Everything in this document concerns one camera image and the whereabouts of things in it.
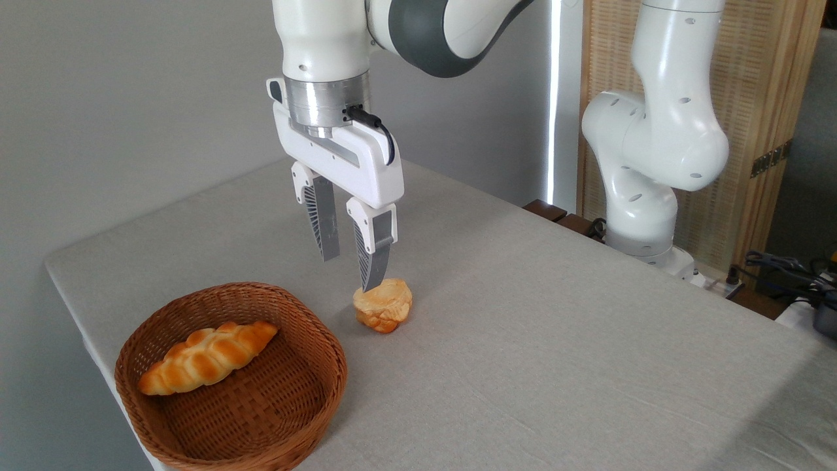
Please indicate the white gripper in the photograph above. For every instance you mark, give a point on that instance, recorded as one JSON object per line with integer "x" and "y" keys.
{"x": 366, "y": 173}

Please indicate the long braided bread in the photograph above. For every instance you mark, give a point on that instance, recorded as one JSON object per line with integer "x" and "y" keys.
{"x": 203, "y": 360}

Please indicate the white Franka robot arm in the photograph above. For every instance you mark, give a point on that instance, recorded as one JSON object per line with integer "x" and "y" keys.
{"x": 654, "y": 131}

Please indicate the round bread bun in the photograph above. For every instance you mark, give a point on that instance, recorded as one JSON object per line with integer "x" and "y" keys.
{"x": 386, "y": 309}

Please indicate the brown wicker basket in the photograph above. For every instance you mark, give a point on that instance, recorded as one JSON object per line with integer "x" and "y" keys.
{"x": 261, "y": 405}

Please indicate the dark brown wooden block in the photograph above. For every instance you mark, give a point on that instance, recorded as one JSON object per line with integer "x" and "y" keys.
{"x": 546, "y": 210}
{"x": 577, "y": 224}

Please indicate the grey tablecloth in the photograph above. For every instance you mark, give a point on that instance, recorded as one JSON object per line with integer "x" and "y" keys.
{"x": 536, "y": 340}

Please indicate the white power strip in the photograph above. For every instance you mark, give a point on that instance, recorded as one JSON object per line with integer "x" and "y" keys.
{"x": 716, "y": 284}

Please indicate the metal screen hinge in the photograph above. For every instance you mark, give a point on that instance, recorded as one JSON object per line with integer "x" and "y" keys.
{"x": 770, "y": 159}

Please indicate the wooden folding screen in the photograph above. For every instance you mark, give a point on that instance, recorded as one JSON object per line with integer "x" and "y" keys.
{"x": 758, "y": 78}

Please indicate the dark grey device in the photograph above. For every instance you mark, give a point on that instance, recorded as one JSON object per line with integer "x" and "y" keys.
{"x": 826, "y": 317}

